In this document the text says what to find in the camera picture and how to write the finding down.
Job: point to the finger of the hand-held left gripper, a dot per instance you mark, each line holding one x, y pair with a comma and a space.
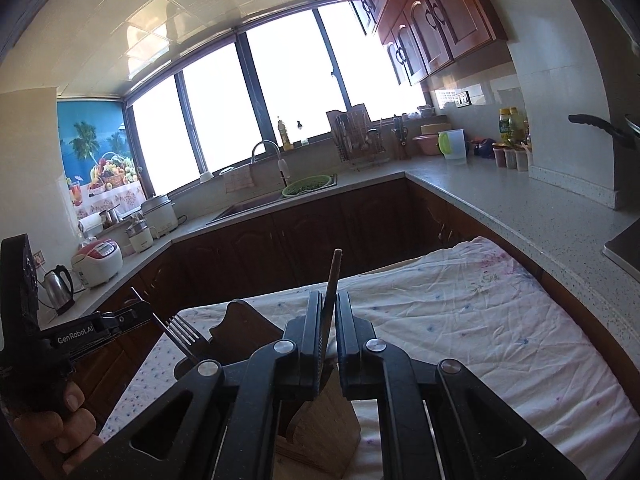
125, 329
132, 311

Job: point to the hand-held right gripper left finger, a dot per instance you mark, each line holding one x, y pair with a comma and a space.
306, 350

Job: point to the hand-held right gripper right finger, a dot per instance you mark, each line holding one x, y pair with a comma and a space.
350, 350

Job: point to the metal chopstick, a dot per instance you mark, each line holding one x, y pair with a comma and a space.
162, 325

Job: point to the metal fork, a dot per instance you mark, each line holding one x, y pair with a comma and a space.
184, 332

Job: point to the wooden chopstick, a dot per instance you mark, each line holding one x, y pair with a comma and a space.
333, 280

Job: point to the wooden utensil holder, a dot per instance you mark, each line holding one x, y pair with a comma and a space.
325, 425

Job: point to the person's left hand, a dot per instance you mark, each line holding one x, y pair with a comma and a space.
55, 440

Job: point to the red white rice cooker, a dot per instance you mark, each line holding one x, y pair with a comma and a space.
97, 262

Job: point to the steel electric kettle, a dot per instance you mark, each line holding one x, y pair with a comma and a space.
57, 292

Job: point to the small white appliance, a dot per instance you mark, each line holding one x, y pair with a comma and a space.
141, 237

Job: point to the paper towel roll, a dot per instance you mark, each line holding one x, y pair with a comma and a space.
90, 223

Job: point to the small metal pot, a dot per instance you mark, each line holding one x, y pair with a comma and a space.
110, 216

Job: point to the tall white cooker pot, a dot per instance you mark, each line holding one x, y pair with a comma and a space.
160, 215

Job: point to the wooden base cabinets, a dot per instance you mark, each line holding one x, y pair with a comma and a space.
310, 240

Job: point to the floral white tablecloth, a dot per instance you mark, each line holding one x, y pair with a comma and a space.
475, 320

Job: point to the steel kitchen sink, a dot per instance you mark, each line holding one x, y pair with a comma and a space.
245, 207

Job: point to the small white cup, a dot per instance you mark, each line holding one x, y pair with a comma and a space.
206, 176

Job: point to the hanging dish cloth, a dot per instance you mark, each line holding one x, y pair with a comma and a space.
239, 180

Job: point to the chrome kitchen faucet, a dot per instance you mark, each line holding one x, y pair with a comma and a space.
282, 165

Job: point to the yellow liquid bottle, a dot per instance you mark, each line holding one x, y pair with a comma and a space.
285, 137

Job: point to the pink basin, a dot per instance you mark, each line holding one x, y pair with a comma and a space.
425, 145

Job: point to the large kitchen window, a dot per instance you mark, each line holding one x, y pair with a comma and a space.
225, 110

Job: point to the green lid plastic pitcher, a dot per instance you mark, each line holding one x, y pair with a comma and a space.
454, 147

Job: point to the dark blue pouch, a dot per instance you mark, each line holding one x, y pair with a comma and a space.
482, 149

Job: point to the row of spice jars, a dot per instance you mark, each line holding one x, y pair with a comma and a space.
510, 157

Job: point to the yellow green bottles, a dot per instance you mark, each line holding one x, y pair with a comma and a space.
510, 127

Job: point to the gas stove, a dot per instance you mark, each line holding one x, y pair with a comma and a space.
625, 250

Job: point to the black wok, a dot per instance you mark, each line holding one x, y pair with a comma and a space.
600, 127

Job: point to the tropical fruit wall poster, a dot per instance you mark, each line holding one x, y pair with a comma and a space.
90, 150

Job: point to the wall power socket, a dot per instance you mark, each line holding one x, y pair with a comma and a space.
462, 98

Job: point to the wooden wall cabinets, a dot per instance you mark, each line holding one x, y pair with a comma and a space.
440, 15

